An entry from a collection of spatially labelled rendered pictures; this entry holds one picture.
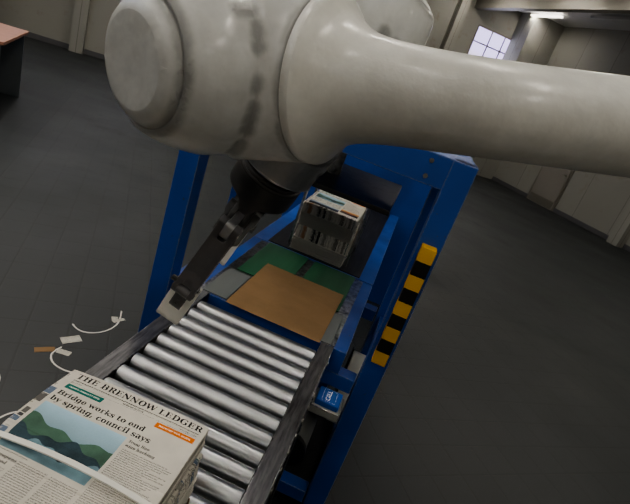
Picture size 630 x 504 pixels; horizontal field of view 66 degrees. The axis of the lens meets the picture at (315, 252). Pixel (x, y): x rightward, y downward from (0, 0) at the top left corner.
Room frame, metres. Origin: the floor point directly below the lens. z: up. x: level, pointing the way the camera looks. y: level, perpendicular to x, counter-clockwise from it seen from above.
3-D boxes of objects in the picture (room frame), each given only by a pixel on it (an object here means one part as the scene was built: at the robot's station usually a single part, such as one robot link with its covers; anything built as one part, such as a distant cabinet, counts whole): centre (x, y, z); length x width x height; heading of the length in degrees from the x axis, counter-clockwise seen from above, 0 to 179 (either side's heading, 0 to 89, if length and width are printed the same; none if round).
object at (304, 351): (1.46, 0.10, 0.77); 0.47 x 0.05 x 0.05; 82
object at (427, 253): (1.47, -0.34, 1.05); 0.05 x 0.05 x 0.45; 82
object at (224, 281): (1.89, 0.05, 0.75); 0.70 x 0.65 x 0.10; 172
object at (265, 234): (3.01, -0.11, 0.75); 1.55 x 0.65 x 0.10; 172
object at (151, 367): (1.08, 0.16, 0.77); 0.47 x 0.05 x 0.05; 82
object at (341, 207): (2.45, -0.03, 0.93); 0.38 x 0.30 x 0.26; 172
